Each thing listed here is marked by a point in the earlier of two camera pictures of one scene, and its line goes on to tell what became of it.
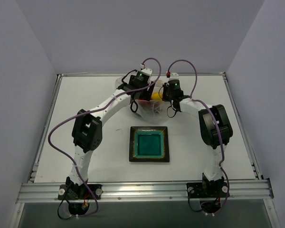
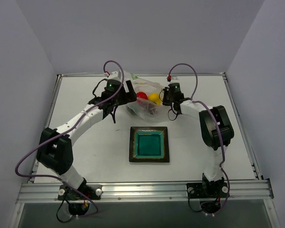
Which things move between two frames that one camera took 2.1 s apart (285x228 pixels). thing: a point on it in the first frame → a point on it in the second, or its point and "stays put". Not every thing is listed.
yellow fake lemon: (156, 96) stays put
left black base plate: (75, 192) stays put
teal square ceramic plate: (148, 144) stays put
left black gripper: (145, 94) → (123, 96)
